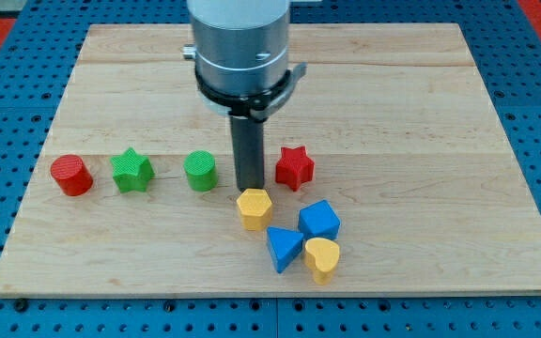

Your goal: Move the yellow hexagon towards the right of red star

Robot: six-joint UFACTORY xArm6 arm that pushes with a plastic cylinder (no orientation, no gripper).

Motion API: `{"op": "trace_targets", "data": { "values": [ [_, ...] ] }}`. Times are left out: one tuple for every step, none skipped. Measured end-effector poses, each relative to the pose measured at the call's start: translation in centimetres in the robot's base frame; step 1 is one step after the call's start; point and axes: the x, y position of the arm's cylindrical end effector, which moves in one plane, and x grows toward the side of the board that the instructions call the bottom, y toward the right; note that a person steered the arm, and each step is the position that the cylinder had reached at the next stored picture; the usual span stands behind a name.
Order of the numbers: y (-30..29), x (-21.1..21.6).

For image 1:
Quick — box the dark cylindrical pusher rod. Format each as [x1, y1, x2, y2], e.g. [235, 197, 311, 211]
[230, 117, 265, 191]

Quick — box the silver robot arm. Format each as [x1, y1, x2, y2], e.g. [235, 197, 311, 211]
[183, 0, 307, 191]

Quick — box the yellow heart block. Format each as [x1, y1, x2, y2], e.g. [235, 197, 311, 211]
[303, 238, 341, 285]

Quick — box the black clamp ring mount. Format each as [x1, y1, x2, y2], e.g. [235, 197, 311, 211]
[194, 62, 307, 122]

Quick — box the red cylinder block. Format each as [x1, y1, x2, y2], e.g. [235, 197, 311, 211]
[50, 154, 93, 196]

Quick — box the blue cube block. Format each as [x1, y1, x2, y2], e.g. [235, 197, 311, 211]
[298, 200, 341, 240]

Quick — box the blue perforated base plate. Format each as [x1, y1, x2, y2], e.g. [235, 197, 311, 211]
[0, 1, 541, 337]

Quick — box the yellow hexagon block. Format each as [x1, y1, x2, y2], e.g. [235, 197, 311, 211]
[237, 189, 273, 231]

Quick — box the red star block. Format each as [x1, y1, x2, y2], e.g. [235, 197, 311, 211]
[275, 146, 315, 192]

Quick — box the green star block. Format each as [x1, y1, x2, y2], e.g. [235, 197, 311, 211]
[110, 147, 155, 193]

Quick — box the blue triangle block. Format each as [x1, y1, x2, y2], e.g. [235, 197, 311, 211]
[267, 227, 303, 273]

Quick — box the wooden board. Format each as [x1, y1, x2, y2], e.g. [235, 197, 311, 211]
[0, 23, 541, 299]

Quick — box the green cylinder block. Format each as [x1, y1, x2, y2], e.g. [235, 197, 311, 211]
[183, 150, 218, 192]

